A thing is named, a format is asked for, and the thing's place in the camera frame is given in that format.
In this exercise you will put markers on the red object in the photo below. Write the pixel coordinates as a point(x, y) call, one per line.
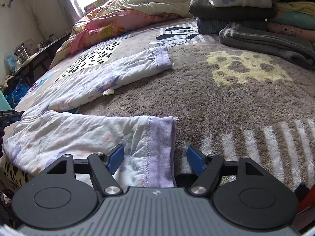
point(307, 199)

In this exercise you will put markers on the floral pink yellow quilt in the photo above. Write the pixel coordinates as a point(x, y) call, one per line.
point(118, 14)

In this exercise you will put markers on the blue plastic bag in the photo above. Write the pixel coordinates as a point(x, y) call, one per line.
point(18, 92)

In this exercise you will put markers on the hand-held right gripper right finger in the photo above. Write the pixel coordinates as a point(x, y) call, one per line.
point(196, 161)

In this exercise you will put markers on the pink printed folded cloth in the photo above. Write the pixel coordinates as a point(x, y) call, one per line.
point(288, 30)

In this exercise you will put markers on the grey folded knit sweater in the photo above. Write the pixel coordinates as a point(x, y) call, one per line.
point(268, 43)

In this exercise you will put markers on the folded blue jeans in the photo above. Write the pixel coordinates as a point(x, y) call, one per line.
point(214, 25)

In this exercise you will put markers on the colourful flat box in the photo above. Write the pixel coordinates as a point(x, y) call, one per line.
point(98, 4)

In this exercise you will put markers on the brown printed fleece blanket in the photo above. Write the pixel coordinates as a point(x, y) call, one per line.
point(221, 98)

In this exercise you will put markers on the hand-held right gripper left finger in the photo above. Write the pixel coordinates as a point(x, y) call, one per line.
point(115, 157)

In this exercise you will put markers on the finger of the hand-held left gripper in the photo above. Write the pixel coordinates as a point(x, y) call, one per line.
point(15, 118)

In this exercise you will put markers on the teal folded cloth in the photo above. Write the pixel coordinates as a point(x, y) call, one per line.
point(292, 19)

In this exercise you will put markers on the white floral pajama pants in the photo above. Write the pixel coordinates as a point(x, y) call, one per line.
point(81, 132)

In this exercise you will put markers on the dark side table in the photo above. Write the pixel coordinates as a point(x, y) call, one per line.
point(39, 54)

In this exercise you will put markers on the light blue packet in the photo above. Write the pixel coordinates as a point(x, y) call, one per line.
point(10, 62)

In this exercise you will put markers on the dark grey folded garment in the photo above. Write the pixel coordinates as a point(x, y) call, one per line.
point(221, 11)

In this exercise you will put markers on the metal pot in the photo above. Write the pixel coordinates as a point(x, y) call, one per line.
point(21, 52)

